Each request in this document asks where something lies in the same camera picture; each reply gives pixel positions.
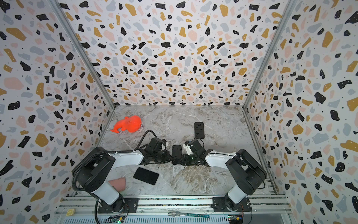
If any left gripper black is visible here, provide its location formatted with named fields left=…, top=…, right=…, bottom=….
left=152, top=150, right=174, bottom=164

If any black phone case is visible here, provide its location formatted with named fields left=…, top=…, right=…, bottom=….
left=172, top=145, right=183, bottom=165

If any black phone case camera cutout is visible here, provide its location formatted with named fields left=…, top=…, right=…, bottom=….
left=194, top=122, right=205, bottom=139

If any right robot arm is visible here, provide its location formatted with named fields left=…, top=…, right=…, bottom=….
left=180, top=139, right=267, bottom=207

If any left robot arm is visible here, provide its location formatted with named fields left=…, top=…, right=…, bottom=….
left=72, top=137, right=172, bottom=206

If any black phone left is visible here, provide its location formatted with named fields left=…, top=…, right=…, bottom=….
left=133, top=168, right=159, bottom=185

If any pink phone case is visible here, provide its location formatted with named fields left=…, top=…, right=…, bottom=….
left=109, top=177, right=126, bottom=192

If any red plush toy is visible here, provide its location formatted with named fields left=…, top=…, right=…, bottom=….
left=111, top=115, right=142, bottom=133

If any right circuit board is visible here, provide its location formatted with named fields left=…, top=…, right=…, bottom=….
left=228, top=215, right=243, bottom=224

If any circuit board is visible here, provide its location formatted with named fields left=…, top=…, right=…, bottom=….
left=228, top=215, right=243, bottom=224
left=107, top=216, right=125, bottom=224

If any left circuit board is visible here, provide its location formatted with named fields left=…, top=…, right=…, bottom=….
left=107, top=216, right=125, bottom=224

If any yellow sticker tag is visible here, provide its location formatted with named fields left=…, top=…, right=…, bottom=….
left=66, top=209, right=76, bottom=217

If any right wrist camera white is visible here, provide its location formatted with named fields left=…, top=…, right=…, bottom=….
left=183, top=143, right=193, bottom=155

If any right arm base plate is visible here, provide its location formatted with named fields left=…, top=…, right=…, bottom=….
left=211, top=197, right=251, bottom=212

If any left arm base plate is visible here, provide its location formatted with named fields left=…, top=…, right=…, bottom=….
left=98, top=197, right=139, bottom=214

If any silver fork green handle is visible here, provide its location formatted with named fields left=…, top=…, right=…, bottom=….
left=168, top=211, right=210, bottom=218

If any aluminium rail frame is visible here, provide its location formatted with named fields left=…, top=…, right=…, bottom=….
left=52, top=195, right=295, bottom=224

